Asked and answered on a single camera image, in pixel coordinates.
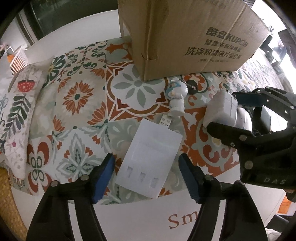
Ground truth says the patterned floral table mat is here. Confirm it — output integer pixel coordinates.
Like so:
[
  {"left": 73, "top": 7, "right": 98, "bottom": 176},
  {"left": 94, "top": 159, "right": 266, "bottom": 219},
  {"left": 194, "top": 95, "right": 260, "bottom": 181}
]
[{"left": 22, "top": 38, "right": 283, "bottom": 195}]

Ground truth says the white power adapter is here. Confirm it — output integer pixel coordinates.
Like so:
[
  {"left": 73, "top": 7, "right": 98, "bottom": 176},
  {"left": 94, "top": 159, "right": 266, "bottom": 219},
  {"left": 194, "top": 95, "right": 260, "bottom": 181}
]
[{"left": 203, "top": 90, "right": 238, "bottom": 128}]

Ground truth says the white fruit basket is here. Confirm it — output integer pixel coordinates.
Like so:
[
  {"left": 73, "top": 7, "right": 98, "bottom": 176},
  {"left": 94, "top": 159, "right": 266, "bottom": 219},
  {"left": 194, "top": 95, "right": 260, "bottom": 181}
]
[{"left": 7, "top": 45, "right": 28, "bottom": 75}]

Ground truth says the mushroom print cloth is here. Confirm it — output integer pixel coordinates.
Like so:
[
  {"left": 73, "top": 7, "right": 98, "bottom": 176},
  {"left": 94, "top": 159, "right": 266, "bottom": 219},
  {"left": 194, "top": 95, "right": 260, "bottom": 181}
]
[{"left": 1, "top": 57, "right": 53, "bottom": 179}]

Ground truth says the white battery charger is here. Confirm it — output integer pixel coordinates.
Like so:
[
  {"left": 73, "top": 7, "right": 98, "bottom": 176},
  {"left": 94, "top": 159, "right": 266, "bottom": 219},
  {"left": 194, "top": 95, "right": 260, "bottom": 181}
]
[{"left": 115, "top": 114, "right": 183, "bottom": 199}]

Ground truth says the small black round object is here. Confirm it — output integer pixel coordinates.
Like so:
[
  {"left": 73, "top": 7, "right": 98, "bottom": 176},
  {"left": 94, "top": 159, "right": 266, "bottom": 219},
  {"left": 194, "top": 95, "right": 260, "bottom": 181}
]
[{"left": 183, "top": 79, "right": 198, "bottom": 95}]

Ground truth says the white astronaut figurine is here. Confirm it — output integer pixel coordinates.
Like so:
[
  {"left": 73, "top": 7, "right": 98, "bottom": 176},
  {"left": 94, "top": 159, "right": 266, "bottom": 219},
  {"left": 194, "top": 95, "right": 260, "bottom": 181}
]
[{"left": 165, "top": 79, "right": 188, "bottom": 117}]

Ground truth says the brown cardboard box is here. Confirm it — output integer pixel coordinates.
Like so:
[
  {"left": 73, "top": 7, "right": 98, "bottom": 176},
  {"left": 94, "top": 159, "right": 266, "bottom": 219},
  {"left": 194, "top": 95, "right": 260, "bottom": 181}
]
[{"left": 117, "top": 1, "right": 269, "bottom": 81}]

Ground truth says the woven straw chair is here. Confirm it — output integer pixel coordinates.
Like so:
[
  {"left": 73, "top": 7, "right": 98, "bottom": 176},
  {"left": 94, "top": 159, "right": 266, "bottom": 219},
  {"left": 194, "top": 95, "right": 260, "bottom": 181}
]
[{"left": 1, "top": 168, "right": 28, "bottom": 240}]

